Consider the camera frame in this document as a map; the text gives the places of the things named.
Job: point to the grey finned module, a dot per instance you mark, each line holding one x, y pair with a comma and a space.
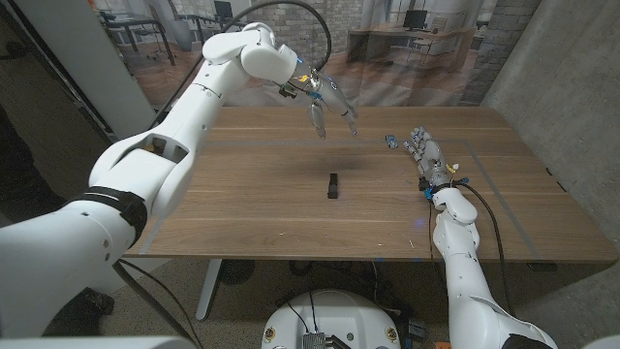
314, 341

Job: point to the small black rectangular block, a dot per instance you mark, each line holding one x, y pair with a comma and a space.
332, 189

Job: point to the white partition panel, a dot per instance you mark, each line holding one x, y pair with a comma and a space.
82, 63

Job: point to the person in dark clothes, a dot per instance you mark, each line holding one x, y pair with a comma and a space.
24, 184

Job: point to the black flat table foot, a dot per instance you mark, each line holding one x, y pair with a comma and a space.
541, 266

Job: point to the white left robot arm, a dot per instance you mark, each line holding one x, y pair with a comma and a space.
169, 140

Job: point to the white table leg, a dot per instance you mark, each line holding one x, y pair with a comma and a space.
208, 291

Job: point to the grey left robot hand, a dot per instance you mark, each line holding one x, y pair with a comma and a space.
327, 94

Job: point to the dark brown door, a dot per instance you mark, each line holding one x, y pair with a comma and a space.
48, 111

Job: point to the printed office backdrop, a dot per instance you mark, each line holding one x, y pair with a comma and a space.
412, 48

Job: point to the black round ribbed disc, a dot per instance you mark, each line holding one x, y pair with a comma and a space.
236, 271

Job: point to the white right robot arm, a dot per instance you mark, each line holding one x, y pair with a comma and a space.
460, 271

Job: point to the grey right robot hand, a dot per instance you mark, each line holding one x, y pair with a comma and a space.
431, 157

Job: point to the small blue silver toy car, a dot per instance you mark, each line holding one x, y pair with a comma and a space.
391, 141

